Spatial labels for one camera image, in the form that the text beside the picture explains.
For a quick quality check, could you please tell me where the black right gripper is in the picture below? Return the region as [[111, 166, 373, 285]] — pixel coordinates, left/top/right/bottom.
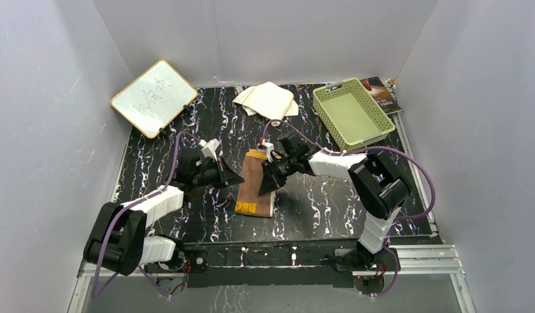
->
[[258, 155, 297, 196]]

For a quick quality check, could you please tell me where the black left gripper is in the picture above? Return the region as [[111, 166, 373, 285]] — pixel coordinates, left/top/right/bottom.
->
[[194, 156, 245, 190]]

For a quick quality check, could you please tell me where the yellow brown bear towel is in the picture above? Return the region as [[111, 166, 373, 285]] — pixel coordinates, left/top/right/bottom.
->
[[235, 149, 275, 218]]

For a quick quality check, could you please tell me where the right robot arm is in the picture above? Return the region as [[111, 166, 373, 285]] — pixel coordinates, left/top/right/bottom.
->
[[258, 132, 412, 270]]

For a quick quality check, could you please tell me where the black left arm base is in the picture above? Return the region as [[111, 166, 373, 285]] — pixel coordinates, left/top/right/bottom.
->
[[140, 248, 209, 287]]

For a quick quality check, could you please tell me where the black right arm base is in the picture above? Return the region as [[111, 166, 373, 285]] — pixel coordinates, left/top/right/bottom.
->
[[326, 246, 401, 298]]

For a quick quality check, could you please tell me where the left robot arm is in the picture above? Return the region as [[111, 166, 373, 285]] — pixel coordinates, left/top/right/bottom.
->
[[83, 139, 244, 276]]

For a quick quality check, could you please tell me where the crumpled white cloth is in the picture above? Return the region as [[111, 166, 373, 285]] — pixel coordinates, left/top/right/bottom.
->
[[233, 82, 299, 127]]

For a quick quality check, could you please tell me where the green perforated plastic basket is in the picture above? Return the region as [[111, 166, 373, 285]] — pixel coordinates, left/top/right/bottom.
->
[[313, 78, 396, 151]]

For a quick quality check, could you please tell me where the dark book with red cover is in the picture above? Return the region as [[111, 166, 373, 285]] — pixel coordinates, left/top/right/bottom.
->
[[360, 76, 401, 115]]

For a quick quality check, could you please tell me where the white board with wooden frame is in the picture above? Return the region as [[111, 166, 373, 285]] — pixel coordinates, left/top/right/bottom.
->
[[110, 59, 198, 139]]

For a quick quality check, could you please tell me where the aluminium front rail frame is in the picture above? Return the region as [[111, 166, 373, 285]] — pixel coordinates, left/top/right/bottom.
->
[[66, 244, 477, 313]]

